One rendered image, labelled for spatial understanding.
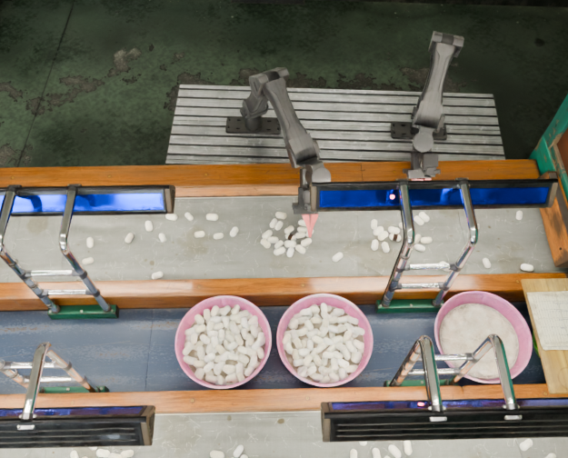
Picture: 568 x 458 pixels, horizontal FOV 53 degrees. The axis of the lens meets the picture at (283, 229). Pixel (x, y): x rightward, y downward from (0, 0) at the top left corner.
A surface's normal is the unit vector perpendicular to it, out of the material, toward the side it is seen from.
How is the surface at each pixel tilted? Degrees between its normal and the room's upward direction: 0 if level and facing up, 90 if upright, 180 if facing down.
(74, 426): 58
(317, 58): 0
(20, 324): 0
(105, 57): 0
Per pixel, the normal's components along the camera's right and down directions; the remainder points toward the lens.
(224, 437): 0.00, -0.50
